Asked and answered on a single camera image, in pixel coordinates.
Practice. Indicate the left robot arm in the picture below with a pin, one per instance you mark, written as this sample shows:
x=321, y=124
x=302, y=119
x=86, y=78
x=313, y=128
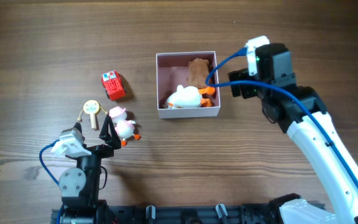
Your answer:
x=80, y=185

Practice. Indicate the white cardboard box pink inside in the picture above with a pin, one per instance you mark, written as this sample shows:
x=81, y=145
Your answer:
x=172, y=70

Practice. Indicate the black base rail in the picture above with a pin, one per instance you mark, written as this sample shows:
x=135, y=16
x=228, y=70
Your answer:
x=246, y=213

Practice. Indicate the yellow wooden rattle drum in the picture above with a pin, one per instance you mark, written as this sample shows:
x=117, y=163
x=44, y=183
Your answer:
x=92, y=108

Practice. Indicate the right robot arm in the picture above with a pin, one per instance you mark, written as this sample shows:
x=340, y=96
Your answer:
x=302, y=115

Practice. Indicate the white duck plush yellow hat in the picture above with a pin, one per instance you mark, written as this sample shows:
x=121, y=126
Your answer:
x=190, y=97

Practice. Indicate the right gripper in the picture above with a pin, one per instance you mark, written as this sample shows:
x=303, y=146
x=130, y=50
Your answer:
x=239, y=83

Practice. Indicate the brown capybara plush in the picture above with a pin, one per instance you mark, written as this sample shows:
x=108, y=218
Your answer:
x=198, y=72

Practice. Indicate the red toy fire truck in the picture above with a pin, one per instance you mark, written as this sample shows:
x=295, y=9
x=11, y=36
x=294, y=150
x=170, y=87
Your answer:
x=113, y=85

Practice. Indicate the white duck plush pink hat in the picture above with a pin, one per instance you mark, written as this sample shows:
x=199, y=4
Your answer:
x=125, y=128

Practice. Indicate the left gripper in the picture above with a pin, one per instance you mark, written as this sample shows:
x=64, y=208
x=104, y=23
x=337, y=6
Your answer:
x=111, y=140

